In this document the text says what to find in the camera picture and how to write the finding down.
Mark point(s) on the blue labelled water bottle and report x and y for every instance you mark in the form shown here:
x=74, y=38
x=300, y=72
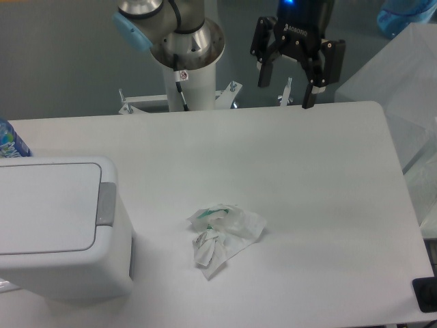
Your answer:
x=12, y=145

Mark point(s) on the crumpled white plastic wrapper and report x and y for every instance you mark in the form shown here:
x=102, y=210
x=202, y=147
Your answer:
x=222, y=232

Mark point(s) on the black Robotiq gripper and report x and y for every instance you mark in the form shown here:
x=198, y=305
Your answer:
x=300, y=34

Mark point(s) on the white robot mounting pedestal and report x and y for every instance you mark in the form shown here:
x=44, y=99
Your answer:
x=195, y=88

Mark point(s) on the white trash can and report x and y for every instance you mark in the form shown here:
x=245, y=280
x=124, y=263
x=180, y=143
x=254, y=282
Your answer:
x=65, y=232

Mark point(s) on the blue plastic bag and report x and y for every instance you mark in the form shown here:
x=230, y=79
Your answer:
x=395, y=16

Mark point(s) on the black device at edge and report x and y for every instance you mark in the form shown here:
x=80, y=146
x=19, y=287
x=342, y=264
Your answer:
x=425, y=291

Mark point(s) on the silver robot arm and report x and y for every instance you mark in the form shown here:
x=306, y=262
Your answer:
x=188, y=45

